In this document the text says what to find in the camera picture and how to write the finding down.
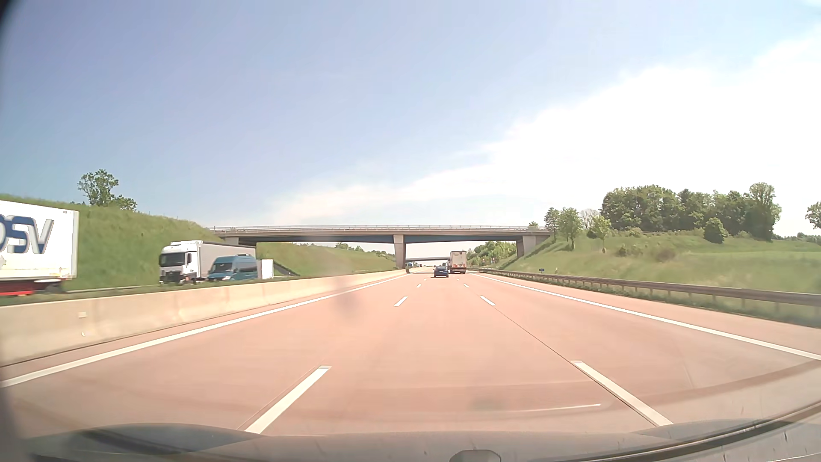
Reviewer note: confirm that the distant overpass bridge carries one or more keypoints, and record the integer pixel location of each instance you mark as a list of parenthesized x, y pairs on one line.
[(426, 259)]

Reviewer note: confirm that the grass bank with wood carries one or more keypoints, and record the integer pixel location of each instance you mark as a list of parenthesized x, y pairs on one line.
[(693, 263)]

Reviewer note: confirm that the blue car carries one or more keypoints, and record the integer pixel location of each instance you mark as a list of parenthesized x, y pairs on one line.
[(440, 271)]

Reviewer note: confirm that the lone green tree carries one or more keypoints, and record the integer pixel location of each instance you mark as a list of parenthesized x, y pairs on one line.
[(102, 189)]

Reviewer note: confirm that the small group of trees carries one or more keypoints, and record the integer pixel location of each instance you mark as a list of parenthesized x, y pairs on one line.
[(571, 224)]

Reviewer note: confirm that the lorry with pale trailer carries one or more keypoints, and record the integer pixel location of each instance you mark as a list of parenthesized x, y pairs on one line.
[(458, 261)]

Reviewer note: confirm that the car's own bonnet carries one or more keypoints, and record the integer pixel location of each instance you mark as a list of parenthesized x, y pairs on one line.
[(385, 446)]

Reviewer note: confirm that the metal guard rail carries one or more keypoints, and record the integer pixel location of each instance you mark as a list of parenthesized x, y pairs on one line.
[(673, 287)]

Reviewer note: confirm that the grass bank with lone tree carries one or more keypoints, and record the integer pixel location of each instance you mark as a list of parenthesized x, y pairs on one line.
[(122, 247)]

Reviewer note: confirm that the white lorry trailer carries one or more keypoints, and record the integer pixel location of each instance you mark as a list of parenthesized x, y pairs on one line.
[(35, 247)]

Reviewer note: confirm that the opposite carriageway road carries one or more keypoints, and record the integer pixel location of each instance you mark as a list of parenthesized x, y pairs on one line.
[(115, 292)]

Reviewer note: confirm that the reddish grey asphalt road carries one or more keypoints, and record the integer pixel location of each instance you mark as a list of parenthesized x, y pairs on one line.
[(436, 346)]

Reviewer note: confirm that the teal van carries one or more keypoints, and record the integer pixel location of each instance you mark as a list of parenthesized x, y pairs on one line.
[(232, 268)]

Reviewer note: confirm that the concrete median barrier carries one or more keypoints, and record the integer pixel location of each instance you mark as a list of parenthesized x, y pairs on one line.
[(128, 314)]

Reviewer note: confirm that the concrete overpass bridge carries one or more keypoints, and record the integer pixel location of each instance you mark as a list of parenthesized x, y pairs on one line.
[(385, 232)]

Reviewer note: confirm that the white box lorry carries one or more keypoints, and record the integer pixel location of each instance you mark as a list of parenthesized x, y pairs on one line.
[(183, 260)]

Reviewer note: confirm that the road markings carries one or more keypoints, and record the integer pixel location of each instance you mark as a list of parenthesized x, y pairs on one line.
[(292, 394)]

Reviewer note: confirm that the wood of green trees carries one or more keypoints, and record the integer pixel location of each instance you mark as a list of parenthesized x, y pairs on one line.
[(689, 208)]

